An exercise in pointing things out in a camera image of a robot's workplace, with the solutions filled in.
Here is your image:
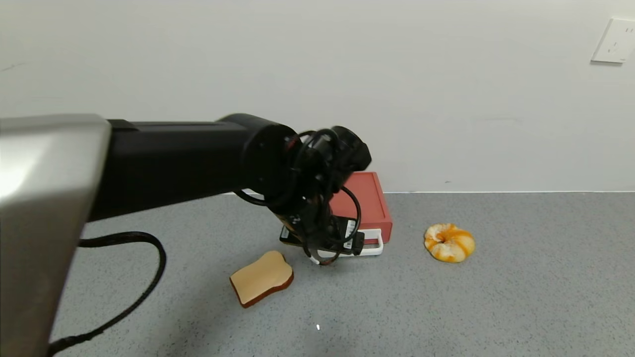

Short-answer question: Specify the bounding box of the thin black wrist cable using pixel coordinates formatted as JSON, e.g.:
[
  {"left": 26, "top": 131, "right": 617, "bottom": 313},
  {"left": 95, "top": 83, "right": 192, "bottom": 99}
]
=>
[{"left": 233, "top": 129, "right": 363, "bottom": 266}]

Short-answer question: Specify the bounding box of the red drawer case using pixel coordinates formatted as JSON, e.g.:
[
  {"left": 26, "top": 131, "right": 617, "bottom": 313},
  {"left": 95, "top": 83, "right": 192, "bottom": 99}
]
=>
[{"left": 330, "top": 172, "right": 393, "bottom": 243}]

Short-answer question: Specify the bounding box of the toast bread slice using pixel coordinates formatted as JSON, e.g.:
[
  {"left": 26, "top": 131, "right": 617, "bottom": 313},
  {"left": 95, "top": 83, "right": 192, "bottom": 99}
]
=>
[{"left": 230, "top": 250, "right": 294, "bottom": 308}]

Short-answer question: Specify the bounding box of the orange glazed donut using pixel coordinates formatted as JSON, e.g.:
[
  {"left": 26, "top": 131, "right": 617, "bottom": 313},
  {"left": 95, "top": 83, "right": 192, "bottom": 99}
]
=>
[{"left": 424, "top": 223, "right": 476, "bottom": 263}]

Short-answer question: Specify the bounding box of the thick black sleeved cable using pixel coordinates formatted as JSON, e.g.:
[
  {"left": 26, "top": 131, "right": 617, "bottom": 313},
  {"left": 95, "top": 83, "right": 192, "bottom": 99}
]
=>
[{"left": 47, "top": 231, "right": 167, "bottom": 357}]

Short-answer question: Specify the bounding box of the white wall socket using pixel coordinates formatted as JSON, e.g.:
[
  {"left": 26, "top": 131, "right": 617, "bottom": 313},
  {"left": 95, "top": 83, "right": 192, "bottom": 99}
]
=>
[{"left": 590, "top": 18, "right": 635, "bottom": 64}]

